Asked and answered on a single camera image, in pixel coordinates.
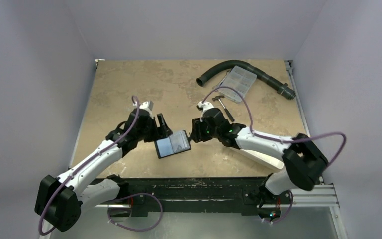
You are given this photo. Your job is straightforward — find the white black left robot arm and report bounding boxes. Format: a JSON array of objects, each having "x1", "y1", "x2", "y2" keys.
[{"x1": 34, "y1": 104, "x2": 173, "y2": 236}]

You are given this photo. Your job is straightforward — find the small black-handled hammer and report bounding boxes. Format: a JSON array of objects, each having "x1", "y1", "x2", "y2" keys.
[{"x1": 212, "y1": 95, "x2": 235, "y2": 122}]

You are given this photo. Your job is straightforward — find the clear plastic compartment box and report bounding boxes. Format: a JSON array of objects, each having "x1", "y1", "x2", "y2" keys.
[{"x1": 218, "y1": 66, "x2": 257, "y2": 104}]

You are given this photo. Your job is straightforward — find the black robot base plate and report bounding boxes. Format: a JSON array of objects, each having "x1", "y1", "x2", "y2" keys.
[{"x1": 99, "y1": 177, "x2": 300, "y2": 219}]

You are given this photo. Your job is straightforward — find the black leather card holder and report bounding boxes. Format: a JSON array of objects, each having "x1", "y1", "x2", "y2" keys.
[{"x1": 155, "y1": 130, "x2": 191, "y2": 159}]

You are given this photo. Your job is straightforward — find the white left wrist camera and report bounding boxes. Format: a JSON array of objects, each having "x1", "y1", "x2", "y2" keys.
[{"x1": 140, "y1": 101, "x2": 153, "y2": 113}]

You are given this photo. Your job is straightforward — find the aluminium frame rail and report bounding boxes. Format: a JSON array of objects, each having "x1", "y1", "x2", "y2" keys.
[{"x1": 38, "y1": 184, "x2": 348, "y2": 239}]

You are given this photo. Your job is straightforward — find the grey corrugated drain hose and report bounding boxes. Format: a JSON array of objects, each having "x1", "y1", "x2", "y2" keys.
[{"x1": 196, "y1": 59, "x2": 296, "y2": 100}]

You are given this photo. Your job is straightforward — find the silver open-end wrench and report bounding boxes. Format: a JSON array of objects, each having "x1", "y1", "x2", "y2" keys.
[{"x1": 212, "y1": 72, "x2": 229, "y2": 92}]

